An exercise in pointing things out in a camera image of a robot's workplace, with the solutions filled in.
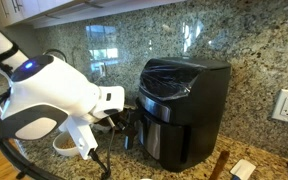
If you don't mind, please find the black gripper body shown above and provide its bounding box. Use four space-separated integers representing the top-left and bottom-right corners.
93 108 138 133

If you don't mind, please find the air fryer basket with handle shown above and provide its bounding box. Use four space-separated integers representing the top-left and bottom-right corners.
123 110 184 163

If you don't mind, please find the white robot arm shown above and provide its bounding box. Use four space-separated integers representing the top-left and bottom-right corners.
0 32 125 140

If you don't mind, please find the black air fryer body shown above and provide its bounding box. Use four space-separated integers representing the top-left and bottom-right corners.
136 57 231 172

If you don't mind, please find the white bowl of grains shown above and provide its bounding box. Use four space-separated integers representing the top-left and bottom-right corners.
53 132 79 157

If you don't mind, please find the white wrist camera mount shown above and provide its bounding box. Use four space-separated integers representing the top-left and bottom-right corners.
63 116 98 160

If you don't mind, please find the wooden spatula handle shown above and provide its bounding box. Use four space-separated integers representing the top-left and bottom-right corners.
209 151 230 180

